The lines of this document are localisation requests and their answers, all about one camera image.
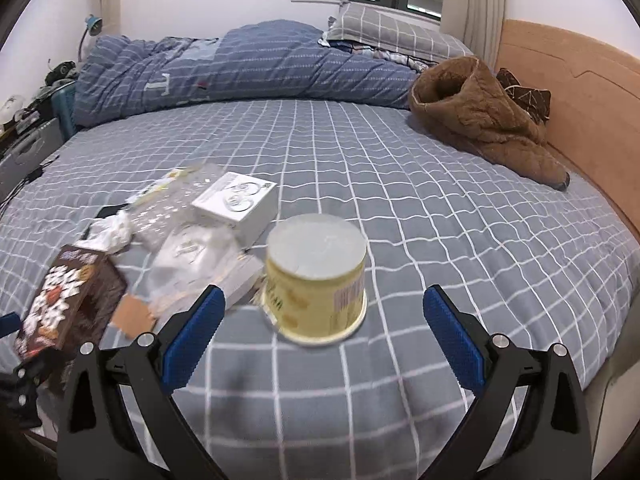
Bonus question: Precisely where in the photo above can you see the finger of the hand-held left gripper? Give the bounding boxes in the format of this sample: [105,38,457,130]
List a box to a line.
[0,311,22,339]
[0,360,43,431]

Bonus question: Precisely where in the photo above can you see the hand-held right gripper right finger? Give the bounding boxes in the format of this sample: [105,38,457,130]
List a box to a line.
[415,284,593,480]

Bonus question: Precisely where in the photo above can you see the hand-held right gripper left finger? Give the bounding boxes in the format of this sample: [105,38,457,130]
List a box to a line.
[55,285,228,480]

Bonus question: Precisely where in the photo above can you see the yellow tin can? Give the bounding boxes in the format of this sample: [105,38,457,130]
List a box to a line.
[264,213,368,345]

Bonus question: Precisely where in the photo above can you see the brown snack box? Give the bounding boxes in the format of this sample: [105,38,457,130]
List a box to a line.
[14,245,127,361]

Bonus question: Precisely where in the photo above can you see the brown cardboard piece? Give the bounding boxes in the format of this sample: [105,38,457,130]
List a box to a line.
[110,294,157,340]

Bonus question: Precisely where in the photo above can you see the grey flat box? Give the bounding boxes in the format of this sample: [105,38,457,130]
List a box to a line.
[220,255,265,307]

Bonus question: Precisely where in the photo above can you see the clear plastic bag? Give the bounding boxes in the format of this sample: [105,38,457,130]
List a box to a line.
[147,222,266,318]

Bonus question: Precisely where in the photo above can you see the grey checked bed sheet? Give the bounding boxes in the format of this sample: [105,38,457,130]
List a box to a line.
[0,97,636,480]

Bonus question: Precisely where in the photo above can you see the crumpled white tissue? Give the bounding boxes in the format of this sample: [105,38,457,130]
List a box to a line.
[87,210,135,253]

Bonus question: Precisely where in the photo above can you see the clear bubble wrap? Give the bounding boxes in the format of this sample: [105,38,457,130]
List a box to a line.
[127,162,226,251]

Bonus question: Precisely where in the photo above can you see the white paper card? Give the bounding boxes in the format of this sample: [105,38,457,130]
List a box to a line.
[191,171,278,250]

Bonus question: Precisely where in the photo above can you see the white yellow snack packet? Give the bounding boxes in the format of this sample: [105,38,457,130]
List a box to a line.
[127,167,188,207]

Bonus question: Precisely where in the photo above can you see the grey suitcase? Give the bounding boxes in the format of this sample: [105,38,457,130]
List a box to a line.
[0,117,66,206]

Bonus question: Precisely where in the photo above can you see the teal plastic crate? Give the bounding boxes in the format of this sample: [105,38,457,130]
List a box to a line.
[50,82,78,143]

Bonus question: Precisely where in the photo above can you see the brown fleece garment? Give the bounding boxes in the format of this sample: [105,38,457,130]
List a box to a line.
[407,56,571,192]

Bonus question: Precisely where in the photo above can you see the dark patterned cushion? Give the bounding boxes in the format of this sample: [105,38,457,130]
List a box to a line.
[496,68,552,123]

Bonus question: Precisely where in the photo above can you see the dark small bag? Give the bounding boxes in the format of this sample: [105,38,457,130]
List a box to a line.
[45,61,80,86]

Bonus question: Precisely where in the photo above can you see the wooden headboard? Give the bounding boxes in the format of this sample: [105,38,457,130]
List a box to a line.
[492,19,640,241]

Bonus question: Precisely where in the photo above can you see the blue checked quilt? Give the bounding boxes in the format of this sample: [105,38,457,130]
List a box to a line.
[74,20,431,128]

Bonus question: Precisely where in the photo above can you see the plaid cloth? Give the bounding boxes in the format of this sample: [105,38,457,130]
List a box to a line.
[345,42,431,75]

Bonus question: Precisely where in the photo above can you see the blue desk lamp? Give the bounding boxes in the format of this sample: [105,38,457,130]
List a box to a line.
[77,14,104,61]

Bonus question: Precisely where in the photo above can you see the grey checked pillow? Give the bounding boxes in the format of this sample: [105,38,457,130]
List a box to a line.
[325,0,473,61]

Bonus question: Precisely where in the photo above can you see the black cable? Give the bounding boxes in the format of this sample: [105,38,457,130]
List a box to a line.
[0,155,61,211]

